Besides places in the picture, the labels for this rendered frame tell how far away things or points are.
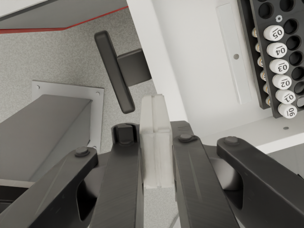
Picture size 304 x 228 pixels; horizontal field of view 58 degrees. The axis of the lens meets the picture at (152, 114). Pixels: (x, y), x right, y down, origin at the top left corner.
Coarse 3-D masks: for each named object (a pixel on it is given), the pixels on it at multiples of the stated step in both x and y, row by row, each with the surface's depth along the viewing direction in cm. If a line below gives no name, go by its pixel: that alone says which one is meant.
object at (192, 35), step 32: (160, 0) 29; (192, 0) 29; (224, 0) 29; (192, 32) 30; (192, 64) 31; (224, 64) 31; (192, 96) 32; (224, 96) 32; (256, 96) 32; (192, 128) 33; (224, 128) 33; (256, 128) 31; (288, 128) 29
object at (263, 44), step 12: (252, 0) 23; (264, 0) 23; (252, 12) 23; (276, 12) 23; (264, 24) 23; (276, 24) 23; (264, 48) 24; (264, 60) 24; (264, 72) 25; (276, 108) 26
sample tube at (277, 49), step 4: (256, 44) 27; (272, 44) 23; (276, 44) 23; (280, 44) 23; (284, 44) 23; (256, 48) 27; (268, 48) 24; (272, 48) 23; (276, 48) 23; (280, 48) 23; (284, 48) 23; (268, 52) 24; (272, 52) 23; (276, 52) 23; (280, 52) 23; (284, 52) 23; (272, 56) 24; (276, 56) 23; (280, 56) 23
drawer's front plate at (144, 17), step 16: (128, 0) 20; (144, 0) 20; (144, 16) 20; (144, 32) 21; (160, 32) 21; (144, 48) 21; (160, 48) 21; (160, 64) 21; (160, 80) 22; (176, 96) 22; (176, 112) 23
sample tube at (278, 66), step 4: (260, 60) 27; (272, 60) 24; (276, 60) 24; (280, 60) 23; (284, 60) 23; (260, 64) 27; (272, 64) 24; (276, 64) 23; (280, 64) 23; (284, 64) 23; (288, 64) 23; (272, 68) 24; (276, 68) 23; (280, 68) 23; (284, 68) 23; (288, 68) 23; (276, 72) 24; (280, 72) 23; (284, 72) 23
